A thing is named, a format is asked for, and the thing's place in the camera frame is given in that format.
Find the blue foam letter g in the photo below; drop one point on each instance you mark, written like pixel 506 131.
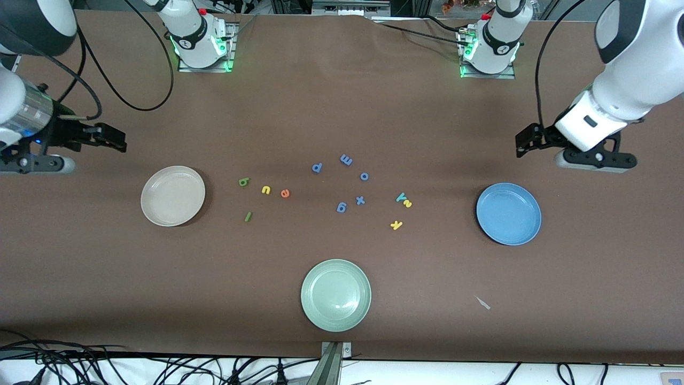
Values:
pixel 344 207

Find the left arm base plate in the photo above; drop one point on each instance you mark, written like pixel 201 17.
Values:
pixel 507 76

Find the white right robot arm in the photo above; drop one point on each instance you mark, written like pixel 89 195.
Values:
pixel 195 37

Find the pale green plate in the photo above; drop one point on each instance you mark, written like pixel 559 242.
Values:
pixel 335 295

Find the beige brown plate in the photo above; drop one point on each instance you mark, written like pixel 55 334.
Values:
pixel 172 196

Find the blue plate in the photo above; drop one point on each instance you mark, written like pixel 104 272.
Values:
pixel 508 214

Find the beige box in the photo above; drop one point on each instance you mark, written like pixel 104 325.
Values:
pixel 672 378

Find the small grey tape scrap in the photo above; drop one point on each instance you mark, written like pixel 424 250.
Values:
pixel 482 302

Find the silver aluminium frame bar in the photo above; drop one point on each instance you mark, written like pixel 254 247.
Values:
pixel 347 8

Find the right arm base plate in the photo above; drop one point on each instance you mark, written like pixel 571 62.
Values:
pixel 232 48

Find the yellow foam letter k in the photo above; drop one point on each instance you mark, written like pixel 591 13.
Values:
pixel 396 225

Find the teal foam letter y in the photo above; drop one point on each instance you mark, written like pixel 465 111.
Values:
pixel 401 197

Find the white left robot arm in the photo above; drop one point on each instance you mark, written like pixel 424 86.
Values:
pixel 636 75

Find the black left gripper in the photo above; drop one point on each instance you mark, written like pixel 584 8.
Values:
pixel 546 137

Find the small metal corner bracket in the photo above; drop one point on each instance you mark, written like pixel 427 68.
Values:
pixel 347 350

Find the brown table cover mat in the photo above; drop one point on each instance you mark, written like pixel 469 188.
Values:
pixel 342 107

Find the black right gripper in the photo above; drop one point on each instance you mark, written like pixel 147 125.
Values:
pixel 63 133

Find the blue foam letter m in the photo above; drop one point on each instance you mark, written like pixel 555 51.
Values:
pixel 346 160

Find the aluminium profile beam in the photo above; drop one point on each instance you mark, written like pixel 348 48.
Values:
pixel 332 369

